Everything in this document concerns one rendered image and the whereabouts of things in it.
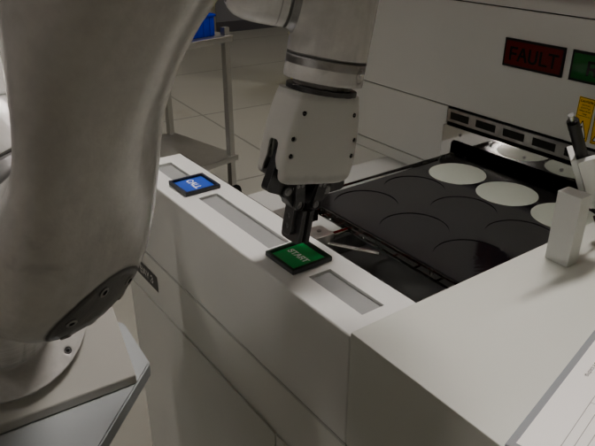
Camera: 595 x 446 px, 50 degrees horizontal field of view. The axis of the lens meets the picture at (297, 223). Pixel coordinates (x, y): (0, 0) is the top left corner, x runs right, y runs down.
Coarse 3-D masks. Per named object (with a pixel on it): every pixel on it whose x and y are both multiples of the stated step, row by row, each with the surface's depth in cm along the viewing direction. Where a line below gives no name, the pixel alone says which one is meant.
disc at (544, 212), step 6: (540, 204) 101; (546, 204) 101; (552, 204) 101; (534, 210) 100; (540, 210) 100; (546, 210) 100; (552, 210) 100; (534, 216) 98; (540, 216) 98; (546, 216) 98; (552, 216) 98; (588, 216) 98; (540, 222) 96; (546, 222) 96; (588, 222) 96
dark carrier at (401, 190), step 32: (448, 160) 119; (352, 192) 106; (384, 192) 106; (416, 192) 106; (448, 192) 106; (544, 192) 106; (384, 224) 95; (416, 224) 95; (448, 224) 95; (480, 224) 95; (512, 224) 95; (416, 256) 86; (448, 256) 87; (480, 256) 87; (512, 256) 86
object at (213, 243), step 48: (240, 192) 91; (192, 240) 86; (240, 240) 78; (288, 240) 78; (192, 288) 91; (240, 288) 78; (288, 288) 68; (336, 288) 69; (384, 288) 68; (240, 336) 82; (288, 336) 71; (336, 336) 62; (288, 384) 74; (336, 384) 65; (336, 432) 68
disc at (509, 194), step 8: (488, 184) 109; (496, 184) 109; (504, 184) 109; (512, 184) 109; (520, 184) 109; (480, 192) 106; (488, 192) 106; (496, 192) 106; (504, 192) 106; (512, 192) 106; (520, 192) 106; (528, 192) 106; (536, 192) 106; (488, 200) 103; (496, 200) 103; (504, 200) 103; (512, 200) 103; (520, 200) 103; (528, 200) 103; (536, 200) 103
